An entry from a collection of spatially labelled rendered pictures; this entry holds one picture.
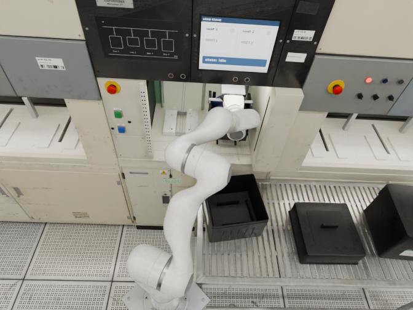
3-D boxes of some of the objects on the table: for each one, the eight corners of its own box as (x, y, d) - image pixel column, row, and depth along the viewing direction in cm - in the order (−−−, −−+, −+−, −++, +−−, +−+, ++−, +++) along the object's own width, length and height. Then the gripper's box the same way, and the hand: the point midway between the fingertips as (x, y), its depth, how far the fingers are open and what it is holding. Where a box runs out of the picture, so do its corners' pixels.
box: (378, 258, 143) (408, 237, 124) (361, 208, 161) (385, 182, 142) (434, 264, 143) (473, 242, 124) (411, 213, 162) (442, 188, 143)
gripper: (252, 107, 134) (249, 84, 146) (218, 105, 133) (217, 82, 145) (249, 119, 140) (246, 96, 152) (216, 117, 139) (216, 94, 151)
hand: (232, 91), depth 147 cm, fingers closed on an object, 3 cm apart
